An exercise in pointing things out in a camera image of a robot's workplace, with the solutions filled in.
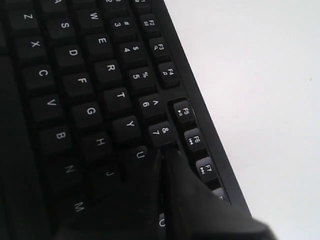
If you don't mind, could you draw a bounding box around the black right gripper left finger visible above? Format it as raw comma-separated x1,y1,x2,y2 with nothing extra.
54,149,163,240

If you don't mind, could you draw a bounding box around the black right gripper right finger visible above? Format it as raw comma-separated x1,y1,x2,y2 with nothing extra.
162,147,275,240

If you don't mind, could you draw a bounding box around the black acer keyboard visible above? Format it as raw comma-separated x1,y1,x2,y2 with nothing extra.
0,0,250,240

